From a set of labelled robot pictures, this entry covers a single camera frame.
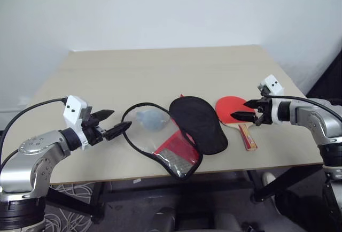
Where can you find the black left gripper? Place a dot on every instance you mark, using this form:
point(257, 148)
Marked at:
point(92, 133)

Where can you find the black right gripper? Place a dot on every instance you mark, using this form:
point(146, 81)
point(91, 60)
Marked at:
point(265, 114)

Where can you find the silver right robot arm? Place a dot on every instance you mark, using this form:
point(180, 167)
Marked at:
point(310, 115)

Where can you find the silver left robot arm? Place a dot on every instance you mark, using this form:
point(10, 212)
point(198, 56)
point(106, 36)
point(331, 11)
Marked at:
point(29, 159)

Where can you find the red table tennis paddle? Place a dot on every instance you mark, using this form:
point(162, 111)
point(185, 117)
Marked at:
point(227, 106)

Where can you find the black clear paddle case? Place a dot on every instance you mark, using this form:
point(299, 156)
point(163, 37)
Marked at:
point(197, 125)

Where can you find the small white label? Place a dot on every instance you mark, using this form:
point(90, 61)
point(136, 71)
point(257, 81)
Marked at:
point(136, 181)

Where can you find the white rounded object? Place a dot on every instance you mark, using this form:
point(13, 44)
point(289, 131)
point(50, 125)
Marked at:
point(267, 179)

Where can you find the grey rounded shape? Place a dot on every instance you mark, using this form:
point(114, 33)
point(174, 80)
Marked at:
point(164, 220)

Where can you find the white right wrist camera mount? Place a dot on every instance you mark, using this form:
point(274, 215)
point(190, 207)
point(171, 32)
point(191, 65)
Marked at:
point(273, 85)

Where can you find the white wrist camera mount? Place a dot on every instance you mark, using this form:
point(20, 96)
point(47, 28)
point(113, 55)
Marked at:
point(74, 110)
point(273, 85)

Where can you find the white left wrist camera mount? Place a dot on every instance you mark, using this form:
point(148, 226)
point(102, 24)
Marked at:
point(74, 110)

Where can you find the black table frame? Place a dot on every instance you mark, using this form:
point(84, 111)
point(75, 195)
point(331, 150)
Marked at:
point(275, 186)

